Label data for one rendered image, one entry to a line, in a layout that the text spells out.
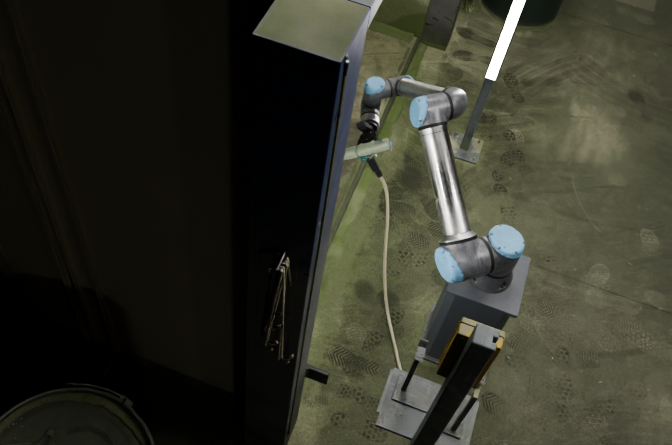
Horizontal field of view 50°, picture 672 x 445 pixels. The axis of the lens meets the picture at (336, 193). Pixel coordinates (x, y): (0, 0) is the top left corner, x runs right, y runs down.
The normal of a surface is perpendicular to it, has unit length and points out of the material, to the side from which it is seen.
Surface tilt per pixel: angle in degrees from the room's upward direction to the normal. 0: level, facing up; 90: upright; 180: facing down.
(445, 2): 90
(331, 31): 0
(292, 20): 0
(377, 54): 0
